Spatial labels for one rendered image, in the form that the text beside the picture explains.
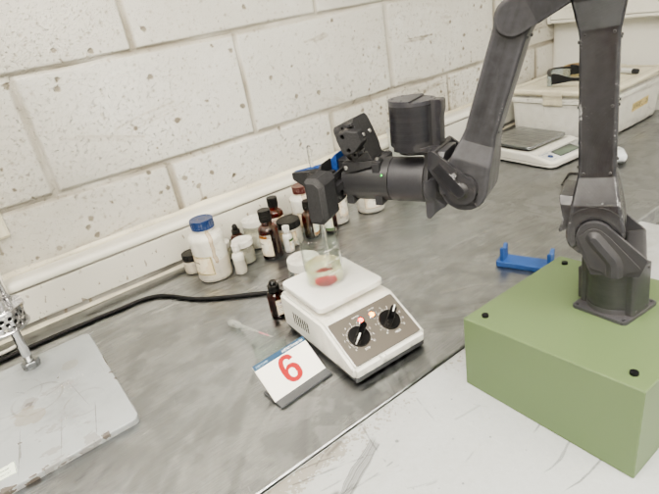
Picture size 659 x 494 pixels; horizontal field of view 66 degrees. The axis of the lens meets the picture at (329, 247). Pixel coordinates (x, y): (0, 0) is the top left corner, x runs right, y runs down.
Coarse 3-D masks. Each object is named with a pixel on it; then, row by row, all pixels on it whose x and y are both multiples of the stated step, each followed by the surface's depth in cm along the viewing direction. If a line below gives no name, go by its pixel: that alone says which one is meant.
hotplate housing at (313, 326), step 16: (384, 288) 78; (288, 304) 80; (304, 304) 78; (352, 304) 76; (368, 304) 76; (400, 304) 76; (288, 320) 83; (304, 320) 77; (320, 320) 73; (336, 320) 73; (304, 336) 80; (320, 336) 74; (416, 336) 74; (336, 352) 71; (384, 352) 71; (400, 352) 73; (352, 368) 69; (368, 368) 70
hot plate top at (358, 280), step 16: (304, 272) 83; (352, 272) 81; (368, 272) 80; (288, 288) 79; (304, 288) 79; (320, 288) 78; (336, 288) 77; (352, 288) 76; (368, 288) 76; (320, 304) 74; (336, 304) 74
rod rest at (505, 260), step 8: (504, 248) 92; (552, 248) 88; (504, 256) 92; (512, 256) 93; (520, 256) 92; (552, 256) 87; (496, 264) 92; (504, 264) 91; (512, 264) 90; (520, 264) 90; (528, 264) 89; (536, 264) 89; (544, 264) 88
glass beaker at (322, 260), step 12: (312, 228) 79; (336, 228) 77; (300, 240) 78; (312, 240) 80; (336, 240) 76; (300, 252) 77; (312, 252) 75; (324, 252) 75; (336, 252) 76; (312, 264) 76; (324, 264) 76; (336, 264) 77; (312, 276) 77; (324, 276) 77; (336, 276) 77
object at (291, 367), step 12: (300, 348) 74; (276, 360) 72; (288, 360) 73; (300, 360) 73; (312, 360) 74; (264, 372) 71; (276, 372) 71; (288, 372) 72; (300, 372) 72; (276, 384) 70; (288, 384) 71; (276, 396) 70
